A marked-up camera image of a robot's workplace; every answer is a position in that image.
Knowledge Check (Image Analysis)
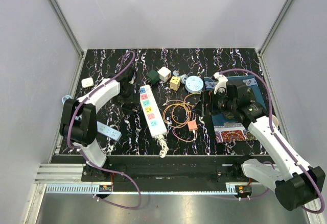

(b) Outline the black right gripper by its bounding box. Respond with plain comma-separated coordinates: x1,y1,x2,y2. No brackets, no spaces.
191,88,236,117

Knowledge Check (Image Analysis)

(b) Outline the beige travel adapter cube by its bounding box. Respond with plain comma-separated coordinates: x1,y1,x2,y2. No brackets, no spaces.
170,76,181,91

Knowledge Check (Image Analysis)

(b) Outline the white multicolour power strip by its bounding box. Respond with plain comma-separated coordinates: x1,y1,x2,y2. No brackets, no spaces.
139,85,167,138

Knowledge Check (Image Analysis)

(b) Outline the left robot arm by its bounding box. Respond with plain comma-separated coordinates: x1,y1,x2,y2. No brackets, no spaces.
59,67,168,181

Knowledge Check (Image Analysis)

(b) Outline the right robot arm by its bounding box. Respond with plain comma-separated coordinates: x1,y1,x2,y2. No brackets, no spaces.
201,80,326,211

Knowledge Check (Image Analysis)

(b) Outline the pink USB charger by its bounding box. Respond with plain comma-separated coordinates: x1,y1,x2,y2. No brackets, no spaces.
187,120,198,131

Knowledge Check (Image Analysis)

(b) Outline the round light blue socket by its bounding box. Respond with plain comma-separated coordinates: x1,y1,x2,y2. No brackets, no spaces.
184,76,204,93

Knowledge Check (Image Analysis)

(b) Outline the green cube socket adapter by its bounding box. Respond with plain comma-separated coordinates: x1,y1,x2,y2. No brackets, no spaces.
146,69,160,85

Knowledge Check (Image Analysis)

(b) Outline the blue patterned placemat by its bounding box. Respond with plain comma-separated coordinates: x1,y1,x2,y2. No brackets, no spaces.
201,75,268,142

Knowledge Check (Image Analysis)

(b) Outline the white cube socket adapter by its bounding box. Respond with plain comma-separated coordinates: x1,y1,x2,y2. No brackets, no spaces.
158,66,171,82

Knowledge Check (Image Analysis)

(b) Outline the light blue power strip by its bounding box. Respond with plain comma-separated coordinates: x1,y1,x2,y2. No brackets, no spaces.
97,121,122,141

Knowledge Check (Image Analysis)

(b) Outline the white paper cup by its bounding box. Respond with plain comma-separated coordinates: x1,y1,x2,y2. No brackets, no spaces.
271,114,279,129

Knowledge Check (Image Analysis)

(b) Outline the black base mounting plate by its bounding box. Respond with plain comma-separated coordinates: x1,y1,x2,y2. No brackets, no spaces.
50,155,267,183

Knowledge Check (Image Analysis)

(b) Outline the yellow charging cable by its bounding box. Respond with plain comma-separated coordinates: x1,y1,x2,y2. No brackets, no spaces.
162,92,202,129

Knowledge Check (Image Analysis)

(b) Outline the light blue coiled cord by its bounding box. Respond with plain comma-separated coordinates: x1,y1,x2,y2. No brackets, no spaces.
173,70,190,84

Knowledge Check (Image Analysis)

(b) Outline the white wall charger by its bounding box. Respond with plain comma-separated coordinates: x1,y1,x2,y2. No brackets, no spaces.
81,77,94,88

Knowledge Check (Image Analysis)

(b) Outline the white power strip cord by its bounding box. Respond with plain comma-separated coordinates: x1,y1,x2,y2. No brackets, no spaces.
158,134,169,158

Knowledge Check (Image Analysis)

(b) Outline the aluminium frame post left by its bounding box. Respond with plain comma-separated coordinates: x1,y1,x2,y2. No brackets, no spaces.
48,0,84,57

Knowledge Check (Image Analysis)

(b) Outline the aluminium frame post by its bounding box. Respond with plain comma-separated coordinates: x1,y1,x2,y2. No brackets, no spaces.
48,0,84,57
258,0,307,56

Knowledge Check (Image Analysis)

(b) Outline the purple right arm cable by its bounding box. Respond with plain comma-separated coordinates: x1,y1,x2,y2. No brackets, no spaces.
212,68,324,214

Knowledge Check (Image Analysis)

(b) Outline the aluminium frame post right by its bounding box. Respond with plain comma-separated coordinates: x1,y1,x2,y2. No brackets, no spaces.
258,0,307,56

